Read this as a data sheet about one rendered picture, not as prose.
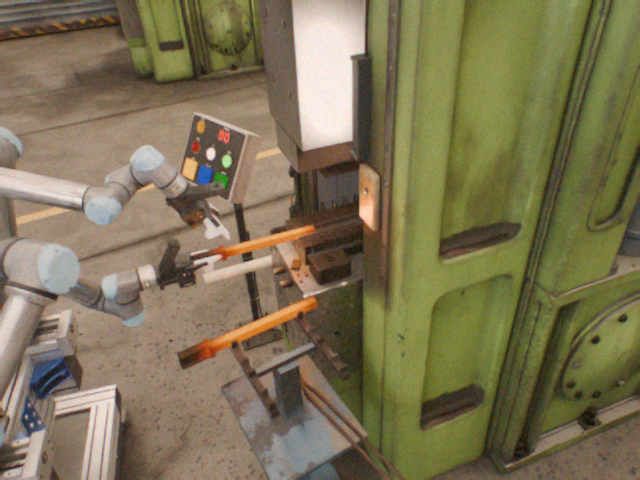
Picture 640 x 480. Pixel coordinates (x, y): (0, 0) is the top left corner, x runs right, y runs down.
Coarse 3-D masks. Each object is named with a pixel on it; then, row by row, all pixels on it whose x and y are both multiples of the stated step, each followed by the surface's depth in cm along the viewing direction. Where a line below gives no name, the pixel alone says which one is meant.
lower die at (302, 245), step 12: (348, 204) 195; (300, 216) 190; (312, 216) 189; (324, 216) 187; (336, 216) 187; (348, 216) 185; (288, 228) 186; (336, 228) 180; (348, 228) 180; (300, 240) 176; (312, 240) 175; (300, 252) 179
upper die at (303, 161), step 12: (276, 132) 167; (288, 144) 158; (336, 144) 156; (348, 144) 157; (288, 156) 161; (300, 156) 153; (312, 156) 154; (324, 156) 156; (336, 156) 158; (348, 156) 159; (300, 168) 155; (312, 168) 157
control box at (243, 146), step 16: (192, 128) 216; (208, 128) 210; (224, 128) 205; (240, 128) 209; (192, 144) 216; (208, 144) 210; (224, 144) 205; (240, 144) 199; (256, 144) 202; (208, 160) 210; (240, 160) 199; (240, 176) 202; (240, 192) 206
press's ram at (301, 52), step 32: (288, 0) 125; (320, 0) 126; (352, 0) 129; (288, 32) 131; (320, 32) 130; (352, 32) 133; (288, 64) 138; (320, 64) 135; (288, 96) 145; (320, 96) 139; (288, 128) 153; (320, 128) 145
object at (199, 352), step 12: (312, 300) 157; (276, 312) 153; (288, 312) 153; (252, 324) 150; (264, 324) 150; (276, 324) 152; (228, 336) 146; (240, 336) 147; (192, 348) 142; (204, 348) 142; (216, 348) 144; (180, 360) 140; (192, 360) 143
